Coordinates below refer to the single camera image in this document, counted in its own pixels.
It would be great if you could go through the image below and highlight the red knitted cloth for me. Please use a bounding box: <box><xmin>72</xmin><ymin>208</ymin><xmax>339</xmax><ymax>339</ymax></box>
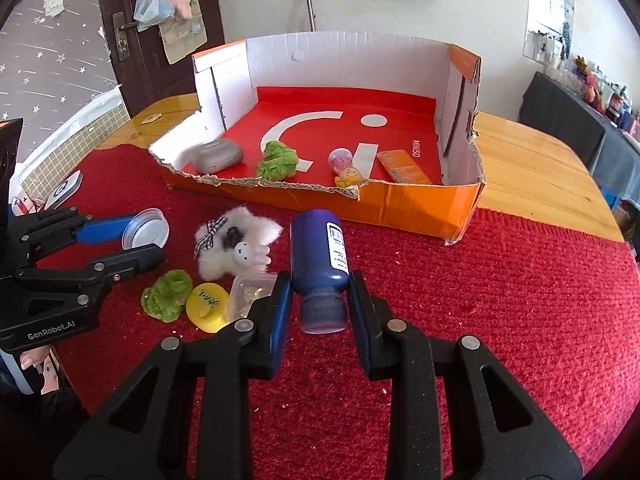
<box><xmin>10</xmin><ymin>147</ymin><xmax>640</xmax><ymax>480</ymax></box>

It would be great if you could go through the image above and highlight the cloth-covered side table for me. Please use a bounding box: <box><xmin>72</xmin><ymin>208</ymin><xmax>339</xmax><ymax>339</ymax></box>
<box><xmin>519</xmin><ymin>72</ymin><xmax>640</xmax><ymax>196</ymax></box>

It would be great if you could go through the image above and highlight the small clear plastic box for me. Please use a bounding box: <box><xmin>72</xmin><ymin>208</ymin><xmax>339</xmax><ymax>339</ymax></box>
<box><xmin>226</xmin><ymin>272</ymin><xmax>277</xmax><ymax>323</ymax></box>

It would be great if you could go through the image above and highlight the clear plastic bag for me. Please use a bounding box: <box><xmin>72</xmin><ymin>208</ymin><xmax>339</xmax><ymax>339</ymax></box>
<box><xmin>133</xmin><ymin>0</ymin><xmax>177</xmax><ymax>32</ymax></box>

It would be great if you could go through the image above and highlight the orange cardboard box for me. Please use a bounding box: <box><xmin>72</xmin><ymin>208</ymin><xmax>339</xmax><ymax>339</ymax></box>
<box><xmin>148</xmin><ymin>31</ymin><xmax>487</xmax><ymax>247</ymax></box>

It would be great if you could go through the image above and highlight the white red printed item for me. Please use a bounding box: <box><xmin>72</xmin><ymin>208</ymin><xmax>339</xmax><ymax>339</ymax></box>
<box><xmin>10</xmin><ymin>190</ymin><xmax>34</xmax><ymax>217</ymax></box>

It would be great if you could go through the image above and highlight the row of small items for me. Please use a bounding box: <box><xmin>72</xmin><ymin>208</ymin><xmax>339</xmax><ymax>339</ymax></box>
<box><xmin>572</xmin><ymin>55</ymin><xmax>640</xmax><ymax>133</ymax></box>

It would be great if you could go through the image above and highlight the yellow round lid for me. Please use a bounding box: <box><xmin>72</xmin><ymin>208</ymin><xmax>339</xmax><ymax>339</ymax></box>
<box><xmin>185</xmin><ymin>283</ymin><xmax>231</xmax><ymax>333</ymax></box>

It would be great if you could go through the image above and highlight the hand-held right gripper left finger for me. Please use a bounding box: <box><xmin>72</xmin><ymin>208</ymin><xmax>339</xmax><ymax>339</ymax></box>
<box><xmin>52</xmin><ymin>271</ymin><xmax>295</xmax><ymax>480</ymax></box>

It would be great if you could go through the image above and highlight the pink doll toy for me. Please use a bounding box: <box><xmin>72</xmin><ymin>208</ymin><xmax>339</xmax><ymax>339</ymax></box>
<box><xmin>328</xmin><ymin>147</ymin><xmax>362</xmax><ymax>188</ymax></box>

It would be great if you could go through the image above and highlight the purple bottle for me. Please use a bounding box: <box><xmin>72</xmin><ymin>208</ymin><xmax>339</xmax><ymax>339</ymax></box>
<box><xmin>290</xmin><ymin>209</ymin><xmax>351</xmax><ymax>335</ymax></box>

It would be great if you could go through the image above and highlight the white handheld device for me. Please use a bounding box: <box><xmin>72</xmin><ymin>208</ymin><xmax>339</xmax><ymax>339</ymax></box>
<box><xmin>44</xmin><ymin>170</ymin><xmax>83</xmax><ymax>211</ymax></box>

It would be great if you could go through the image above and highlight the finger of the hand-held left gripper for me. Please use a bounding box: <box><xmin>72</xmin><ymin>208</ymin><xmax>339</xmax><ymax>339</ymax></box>
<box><xmin>10</xmin><ymin>206</ymin><xmax>137</xmax><ymax>261</ymax></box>
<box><xmin>15</xmin><ymin>243</ymin><xmax>165</xmax><ymax>306</ymax></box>

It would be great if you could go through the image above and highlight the green plush toy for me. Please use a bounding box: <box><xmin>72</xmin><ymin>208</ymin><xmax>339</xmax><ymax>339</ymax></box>
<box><xmin>141</xmin><ymin>270</ymin><xmax>193</xmax><ymax>323</ymax></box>
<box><xmin>256</xmin><ymin>140</ymin><xmax>300</xmax><ymax>179</ymax></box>

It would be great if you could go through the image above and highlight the wall mirror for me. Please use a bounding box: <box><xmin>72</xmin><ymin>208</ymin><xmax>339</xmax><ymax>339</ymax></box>
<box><xmin>522</xmin><ymin>0</ymin><xmax>576</xmax><ymax>66</ymax></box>

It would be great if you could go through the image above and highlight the beige hanging organizer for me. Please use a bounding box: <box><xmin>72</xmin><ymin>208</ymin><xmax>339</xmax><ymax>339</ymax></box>
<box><xmin>159</xmin><ymin>0</ymin><xmax>208</xmax><ymax>65</ymax></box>

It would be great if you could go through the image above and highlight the clear round lid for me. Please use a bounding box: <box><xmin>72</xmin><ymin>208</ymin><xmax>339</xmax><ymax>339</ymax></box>
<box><xmin>121</xmin><ymin>208</ymin><xmax>169</xmax><ymax>251</ymax></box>

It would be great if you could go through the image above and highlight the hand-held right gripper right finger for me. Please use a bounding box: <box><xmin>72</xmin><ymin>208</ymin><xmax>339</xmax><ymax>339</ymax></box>
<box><xmin>348</xmin><ymin>270</ymin><xmax>585</xmax><ymax>480</ymax></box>

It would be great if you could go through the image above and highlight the brass door handle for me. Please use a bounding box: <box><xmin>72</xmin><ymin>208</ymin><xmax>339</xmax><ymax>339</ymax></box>
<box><xmin>112</xmin><ymin>12</ymin><xmax>138</xmax><ymax>63</ymax></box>

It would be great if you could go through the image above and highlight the white plush bunny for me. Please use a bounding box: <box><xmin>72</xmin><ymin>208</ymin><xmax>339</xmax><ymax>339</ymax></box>
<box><xmin>194</xmin><ymin>205</ymin><xmax>284</xmax><ymax>281</ymax></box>

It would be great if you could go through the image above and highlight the dark brown door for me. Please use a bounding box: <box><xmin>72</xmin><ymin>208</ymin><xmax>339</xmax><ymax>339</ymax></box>
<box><xmin>96</xmin><ymin>0</ymin><xmax>226</xmax><ymax>116</ymax></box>

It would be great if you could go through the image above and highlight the orange packet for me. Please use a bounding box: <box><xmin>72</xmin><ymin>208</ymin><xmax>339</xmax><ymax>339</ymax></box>
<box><xmin>376</xmin><ymin>150</ymin><xmax>432</xmax><ymax>186</ymax></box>

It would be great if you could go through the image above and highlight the grey eyeshadow case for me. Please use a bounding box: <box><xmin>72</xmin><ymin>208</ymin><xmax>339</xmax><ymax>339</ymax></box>
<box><xmin>192</xmin><ymin>138</ymin><xmax>244</xmax><ymax>173</ymax></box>

